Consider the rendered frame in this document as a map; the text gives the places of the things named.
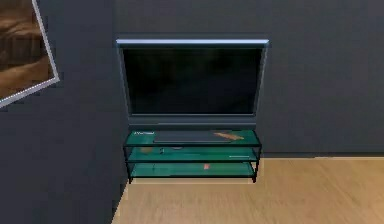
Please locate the grey flat television set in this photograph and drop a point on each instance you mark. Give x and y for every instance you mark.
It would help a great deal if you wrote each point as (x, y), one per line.
(191, 81)

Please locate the green glass television stand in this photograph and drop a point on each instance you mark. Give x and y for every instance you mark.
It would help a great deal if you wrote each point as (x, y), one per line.
(191, 155)

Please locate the orange flat strip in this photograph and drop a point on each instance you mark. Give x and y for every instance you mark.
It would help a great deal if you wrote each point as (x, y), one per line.
(229, 135)

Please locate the white remote control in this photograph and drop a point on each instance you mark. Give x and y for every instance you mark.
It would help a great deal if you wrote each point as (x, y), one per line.
(144, 133)

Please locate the small red box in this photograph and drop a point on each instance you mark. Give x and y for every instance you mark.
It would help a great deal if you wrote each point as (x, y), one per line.
(206, 166)

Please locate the brown framed wall picture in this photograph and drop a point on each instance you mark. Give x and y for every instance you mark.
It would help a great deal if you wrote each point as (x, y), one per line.
(20, 50)

